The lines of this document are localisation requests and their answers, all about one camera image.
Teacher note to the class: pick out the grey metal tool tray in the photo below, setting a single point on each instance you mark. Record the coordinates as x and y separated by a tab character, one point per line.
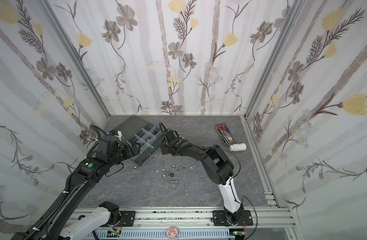
225	134

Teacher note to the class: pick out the white plastic bottle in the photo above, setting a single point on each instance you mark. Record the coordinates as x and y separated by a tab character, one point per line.
238	147

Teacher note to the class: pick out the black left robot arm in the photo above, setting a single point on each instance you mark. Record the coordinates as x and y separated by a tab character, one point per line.
85	176

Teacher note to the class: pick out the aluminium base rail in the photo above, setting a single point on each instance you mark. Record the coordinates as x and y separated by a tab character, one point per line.
200	223

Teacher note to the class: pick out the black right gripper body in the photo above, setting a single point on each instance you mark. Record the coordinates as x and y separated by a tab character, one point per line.
164	145

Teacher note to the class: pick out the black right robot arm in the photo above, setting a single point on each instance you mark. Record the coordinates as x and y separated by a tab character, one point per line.
219	169

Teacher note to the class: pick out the pink doll figure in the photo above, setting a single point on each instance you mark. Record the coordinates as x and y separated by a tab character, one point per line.
172	233

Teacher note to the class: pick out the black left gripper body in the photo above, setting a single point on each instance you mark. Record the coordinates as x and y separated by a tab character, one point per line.
123	153

